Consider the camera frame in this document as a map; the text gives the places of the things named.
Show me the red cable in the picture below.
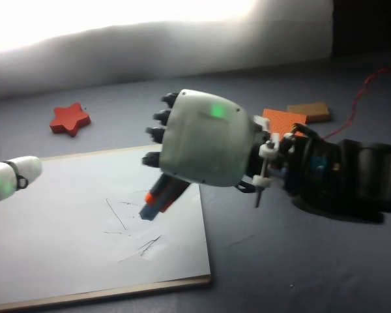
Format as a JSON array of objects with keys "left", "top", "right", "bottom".
[{"left": 321, "top": 64, "right": 391, "bottom": 142}]

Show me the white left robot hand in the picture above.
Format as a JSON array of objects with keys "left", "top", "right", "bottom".
[{"left": 0, "top": 155, "right": 43, "bottom": 205}]

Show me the orange black utility knife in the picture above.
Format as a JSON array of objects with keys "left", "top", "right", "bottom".
[{"left": 139, "top": 172, "right": 192, "bottom": 222}]

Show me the orange foam block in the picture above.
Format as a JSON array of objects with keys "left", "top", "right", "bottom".
[{"left": 262, "top": 108, "right": 310, "bottom": 142}]

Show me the white backdrop cloth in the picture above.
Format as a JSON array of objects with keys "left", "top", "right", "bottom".
[{"left": 0, "top": 0, "right": 334, "bottom": 100}]

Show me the grey table cloth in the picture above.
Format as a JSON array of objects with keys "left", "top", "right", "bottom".
[{"left": 0, "top": 52, "right": 391, "bottom": 313}]

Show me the brown flat block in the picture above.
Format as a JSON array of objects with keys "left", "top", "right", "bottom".
[{"left": 286, "top": 101, "right": 331, "bottom": 125}]

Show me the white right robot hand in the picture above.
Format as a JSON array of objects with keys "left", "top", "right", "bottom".
[{"left": 141, "top": 88, "right": 255, "bottom": 196}]

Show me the red star block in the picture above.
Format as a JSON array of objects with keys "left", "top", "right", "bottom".
[{"left": 48, "top": 102, "right": 93, "bottom": 138}]

